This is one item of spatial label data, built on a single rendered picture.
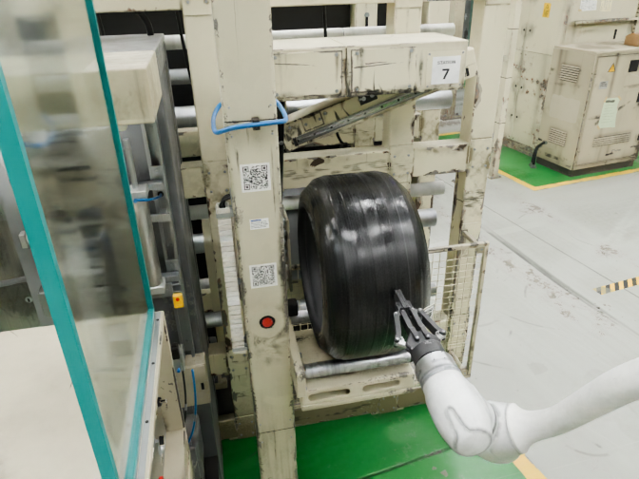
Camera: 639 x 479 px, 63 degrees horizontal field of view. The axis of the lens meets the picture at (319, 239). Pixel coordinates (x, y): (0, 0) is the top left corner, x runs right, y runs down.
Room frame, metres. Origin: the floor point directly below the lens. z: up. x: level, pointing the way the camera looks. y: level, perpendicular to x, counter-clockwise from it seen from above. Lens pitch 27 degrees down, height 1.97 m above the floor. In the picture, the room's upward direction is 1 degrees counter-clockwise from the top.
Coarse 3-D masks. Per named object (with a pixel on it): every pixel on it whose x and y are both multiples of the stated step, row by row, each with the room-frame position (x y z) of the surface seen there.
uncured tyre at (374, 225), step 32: (320, 192) 1.34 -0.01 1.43; (352, 192) 1.32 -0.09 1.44; (384, 192) 1.32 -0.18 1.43; (320, 224) 1.25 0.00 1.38; (352, 224) 1.22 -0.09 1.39; (384, 224) 1.23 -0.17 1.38; (416, 224) 1.25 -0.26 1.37; (320, 256) 1.21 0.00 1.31; (352, 256) 1.16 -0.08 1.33; (384, 256) 1.17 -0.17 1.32; (416, 256) 1.19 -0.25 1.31; (320, 288) 1.56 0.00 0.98; (352, 288) 1.12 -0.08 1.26; (384, 288) 1.14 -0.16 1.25; (416, 288) 1.15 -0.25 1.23; (320, 320) 1.44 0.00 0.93; (352, 320) 1.11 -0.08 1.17; (384, 320) 1.13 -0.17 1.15; (352, 352) 1.14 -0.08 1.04; (384, 352) 1.18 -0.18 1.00
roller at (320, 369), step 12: (336, 360) 1.24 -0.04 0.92; (348, 360) 1.24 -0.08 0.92; (360, 360) 1.25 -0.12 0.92; (372, 360) 1.25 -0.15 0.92; (384, 360) 1.25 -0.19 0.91; (396, 360) 1.26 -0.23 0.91; (408, 360) 1.26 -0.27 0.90; (312, 372) 1.21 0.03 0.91; (324, 372) 1.21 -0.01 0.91; (336, 372) 1.22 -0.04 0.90; (348, 372) 1.23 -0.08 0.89
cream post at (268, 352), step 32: (224, 0) 1.25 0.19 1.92; (256, 0) 1.26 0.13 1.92; (224, 32) 1.25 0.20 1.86; (256, 32) 1.26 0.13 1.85; (224, 64) 1.25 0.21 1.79; (256, 64) 1.26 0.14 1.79; (224, 96) 1.25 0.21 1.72; (256, 96) 1.26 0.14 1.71; (256, 160) 1.26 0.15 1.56; (256, 192) 1.26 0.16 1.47; (256, 256) 1.26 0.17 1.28; (256, 288) 1.25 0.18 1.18; (256, 320) 1.25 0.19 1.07; (288, 320) 1.28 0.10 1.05; (256, 352) 1.25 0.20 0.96; (288, 352) 1.27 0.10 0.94; (256, 384) 1.25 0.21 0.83; (288, 384) 1.27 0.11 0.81; (256, 416) 1.25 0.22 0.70; (288, 416) 1.27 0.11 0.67; (288, 448) 1.27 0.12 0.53
